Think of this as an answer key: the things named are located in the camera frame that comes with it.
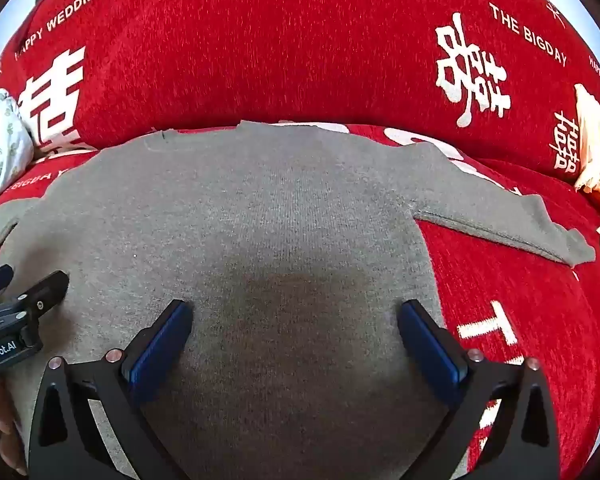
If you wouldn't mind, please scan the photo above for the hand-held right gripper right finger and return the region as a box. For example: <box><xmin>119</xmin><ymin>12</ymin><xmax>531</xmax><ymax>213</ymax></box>
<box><xmin>398</xmin><ymin>299</ymin><xmax>561</xmax><ymax>480</ymax></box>

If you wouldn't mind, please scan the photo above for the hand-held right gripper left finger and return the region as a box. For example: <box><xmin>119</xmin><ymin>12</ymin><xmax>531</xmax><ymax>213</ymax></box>
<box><xmin>28</xmin><ymin>300</ymin><xmax>195</xmax><ymax>480</ymax></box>

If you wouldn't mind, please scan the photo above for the grey knit sweater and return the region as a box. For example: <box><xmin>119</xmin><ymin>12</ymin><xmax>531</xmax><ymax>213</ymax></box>
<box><xmin>0</xmin><ymin>120</ymin><xmax>597</xmax><ymax>480</ymax></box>

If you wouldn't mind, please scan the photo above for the person's left hand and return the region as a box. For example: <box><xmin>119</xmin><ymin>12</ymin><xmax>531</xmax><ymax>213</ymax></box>
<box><xmin>0</xmin><ymin>377</ymin><xmax>29</xmax><ymax>477</ymax></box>

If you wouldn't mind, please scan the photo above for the white floral pillow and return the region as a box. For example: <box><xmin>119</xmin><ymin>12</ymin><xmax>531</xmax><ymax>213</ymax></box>
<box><xmin>0</xmin><ymin>88</ymin><xmax>35</xmax><ymax>211</ymax></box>

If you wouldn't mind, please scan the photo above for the cream and red fringed cushion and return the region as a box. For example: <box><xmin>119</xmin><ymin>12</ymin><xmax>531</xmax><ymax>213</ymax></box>
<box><xmin>573</xmin><ymin>83</ymin><xmax>600</xmax><ymax>228</ymax></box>

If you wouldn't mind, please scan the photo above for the red printed sofa cover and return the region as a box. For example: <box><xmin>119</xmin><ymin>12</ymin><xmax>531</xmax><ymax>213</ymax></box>
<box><xmin>0</xmin><ymin>0</ymin><xmax>600</xmax><ymax>480</ymax></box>

